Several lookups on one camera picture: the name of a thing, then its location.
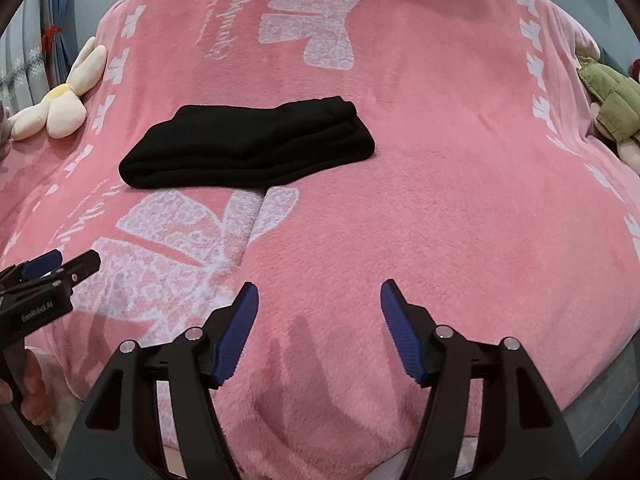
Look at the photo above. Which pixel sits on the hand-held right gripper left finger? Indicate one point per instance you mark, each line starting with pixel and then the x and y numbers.
pixel 235 340

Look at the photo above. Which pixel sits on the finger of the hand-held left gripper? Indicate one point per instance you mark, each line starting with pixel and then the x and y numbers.
pixel 42 262
pixel 80 265

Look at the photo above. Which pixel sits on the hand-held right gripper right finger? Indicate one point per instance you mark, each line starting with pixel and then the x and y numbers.
pixel 405 340

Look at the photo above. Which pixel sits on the black pants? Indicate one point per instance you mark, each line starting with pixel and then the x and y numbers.
pixel 250 145

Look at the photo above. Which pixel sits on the person's left hand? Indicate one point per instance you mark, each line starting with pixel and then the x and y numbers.
pixel 35 385

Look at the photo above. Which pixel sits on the pink flower print blanket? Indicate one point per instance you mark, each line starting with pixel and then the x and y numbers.
pixel 425 185

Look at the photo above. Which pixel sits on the cream flower plush toy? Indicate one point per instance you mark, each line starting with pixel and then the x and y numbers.
pixel 55 105

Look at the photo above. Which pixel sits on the grey bed base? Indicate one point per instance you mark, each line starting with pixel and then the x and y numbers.
pixel 605 400

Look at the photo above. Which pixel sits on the red curtain tie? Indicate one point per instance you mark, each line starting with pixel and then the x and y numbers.
pixel 51 37

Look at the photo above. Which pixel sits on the blue grey curtain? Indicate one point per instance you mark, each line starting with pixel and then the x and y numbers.
pixel 30 25

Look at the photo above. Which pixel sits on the plush doll in green jacket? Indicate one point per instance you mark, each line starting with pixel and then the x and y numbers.
pixel 615 95

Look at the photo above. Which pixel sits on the red and white plush toy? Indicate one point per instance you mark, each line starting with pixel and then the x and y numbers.
pixel 634 67

